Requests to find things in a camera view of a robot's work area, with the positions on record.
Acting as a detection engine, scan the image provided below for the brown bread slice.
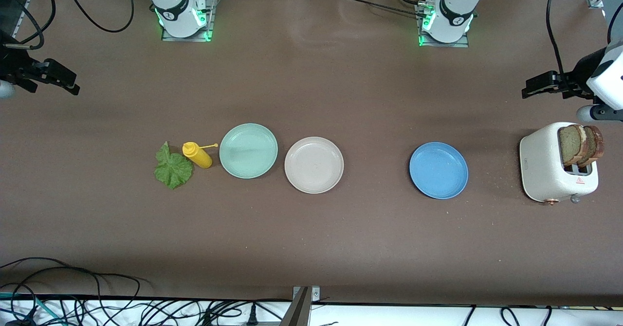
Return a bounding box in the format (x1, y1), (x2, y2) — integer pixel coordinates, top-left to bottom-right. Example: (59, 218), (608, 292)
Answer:
(558, 124), (587, 167)
(583, 126), (605, 166)

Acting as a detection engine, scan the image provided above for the green lettuce leaf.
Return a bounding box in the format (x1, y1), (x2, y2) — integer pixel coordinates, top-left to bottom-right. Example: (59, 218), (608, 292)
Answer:
(154, 141), (194, 190)

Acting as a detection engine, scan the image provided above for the yellow squeeze bottle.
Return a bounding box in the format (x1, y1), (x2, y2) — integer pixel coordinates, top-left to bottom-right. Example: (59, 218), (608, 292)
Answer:
(182, 142), (219, 169)

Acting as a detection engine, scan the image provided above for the blue plate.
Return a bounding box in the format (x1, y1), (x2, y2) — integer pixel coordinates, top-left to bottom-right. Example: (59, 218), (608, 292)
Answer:
(409, 142), (469, 200)

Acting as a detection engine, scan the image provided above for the mint green plate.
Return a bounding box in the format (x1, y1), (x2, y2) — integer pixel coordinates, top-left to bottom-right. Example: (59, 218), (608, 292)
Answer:
(219, 123), (278, 180)

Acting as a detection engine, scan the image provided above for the beige plate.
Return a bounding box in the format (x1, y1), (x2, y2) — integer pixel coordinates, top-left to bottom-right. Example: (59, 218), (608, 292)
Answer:
(284, 137), (345, 194)

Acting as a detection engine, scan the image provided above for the white toaster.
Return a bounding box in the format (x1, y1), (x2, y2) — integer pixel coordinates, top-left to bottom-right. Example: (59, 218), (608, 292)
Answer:
(519, 122), (600, 205)

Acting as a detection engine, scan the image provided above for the black looped cable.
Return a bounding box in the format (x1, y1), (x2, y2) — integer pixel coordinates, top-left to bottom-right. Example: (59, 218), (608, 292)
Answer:
(10, 0), (57, 49)

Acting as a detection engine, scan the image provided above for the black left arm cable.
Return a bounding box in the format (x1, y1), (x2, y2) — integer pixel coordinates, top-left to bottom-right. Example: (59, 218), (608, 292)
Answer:
(546, 0), (569, 81)

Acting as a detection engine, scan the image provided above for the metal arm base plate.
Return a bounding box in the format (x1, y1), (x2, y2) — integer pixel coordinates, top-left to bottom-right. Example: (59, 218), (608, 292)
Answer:
(161, 0), (216, 42)
(415, 2), (471, 49)

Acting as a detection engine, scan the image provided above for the black braided cable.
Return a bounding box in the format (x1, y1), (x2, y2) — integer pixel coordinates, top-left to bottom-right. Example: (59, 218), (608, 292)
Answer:
(336, 0), (425, 19)

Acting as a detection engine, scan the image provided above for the black floor cable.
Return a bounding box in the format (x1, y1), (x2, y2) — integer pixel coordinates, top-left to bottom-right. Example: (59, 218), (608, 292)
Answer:
(0, 257), (147, 326)

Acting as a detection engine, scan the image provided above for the teal cable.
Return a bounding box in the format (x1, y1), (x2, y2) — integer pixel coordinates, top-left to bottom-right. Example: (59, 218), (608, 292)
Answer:
(0, 291), (64, 326)

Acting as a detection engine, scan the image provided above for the grey metal post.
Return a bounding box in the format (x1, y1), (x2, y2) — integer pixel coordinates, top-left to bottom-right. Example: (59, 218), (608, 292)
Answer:
(280, 286), (322, 326)

